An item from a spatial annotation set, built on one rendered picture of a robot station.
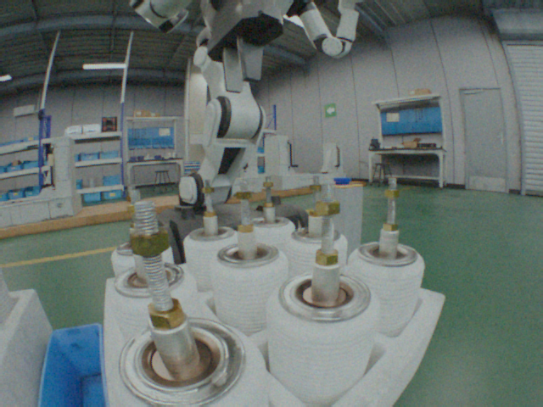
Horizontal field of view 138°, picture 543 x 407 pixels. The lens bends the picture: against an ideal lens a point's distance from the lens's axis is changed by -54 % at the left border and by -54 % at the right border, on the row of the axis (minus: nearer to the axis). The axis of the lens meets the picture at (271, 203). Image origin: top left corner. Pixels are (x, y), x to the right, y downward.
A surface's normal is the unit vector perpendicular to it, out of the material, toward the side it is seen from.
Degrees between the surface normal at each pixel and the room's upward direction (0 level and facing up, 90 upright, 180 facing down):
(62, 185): 90
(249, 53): 90
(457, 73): 90
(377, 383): 0
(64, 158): 90
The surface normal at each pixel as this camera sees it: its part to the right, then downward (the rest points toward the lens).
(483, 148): -0.78, 0.12
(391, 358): -0.04, -0.99
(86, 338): 0.62, 0.06
